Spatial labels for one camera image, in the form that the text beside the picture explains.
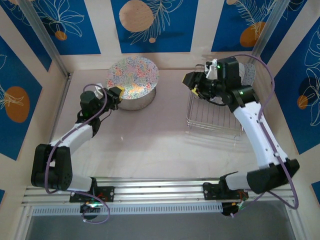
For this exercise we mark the colourful squiggle pattern plate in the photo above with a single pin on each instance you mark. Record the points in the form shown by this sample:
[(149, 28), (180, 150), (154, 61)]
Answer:
[(132, 77)]

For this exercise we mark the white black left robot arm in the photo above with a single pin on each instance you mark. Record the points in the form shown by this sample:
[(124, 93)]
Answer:
[(72, 136)]

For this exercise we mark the aluminium table edge profile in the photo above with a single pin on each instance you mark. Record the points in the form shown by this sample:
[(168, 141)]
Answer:
[(65, 87), (292, 225)]

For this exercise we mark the small black controller box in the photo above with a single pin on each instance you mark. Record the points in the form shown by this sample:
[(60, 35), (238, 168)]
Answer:
[(228, 208), (90, 208)]

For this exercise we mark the aluminium frame post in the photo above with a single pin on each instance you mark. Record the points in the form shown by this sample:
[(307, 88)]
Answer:
[(50, 42), (271, 20)]

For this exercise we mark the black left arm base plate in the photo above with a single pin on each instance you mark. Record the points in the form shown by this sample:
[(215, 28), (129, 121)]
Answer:
[(107, 193)]

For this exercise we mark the aluminium mounting rail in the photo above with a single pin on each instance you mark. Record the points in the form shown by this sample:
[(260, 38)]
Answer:
[(162, 190)]

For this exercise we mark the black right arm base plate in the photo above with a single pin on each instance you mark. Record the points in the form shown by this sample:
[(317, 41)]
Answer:
[(210, 191)]

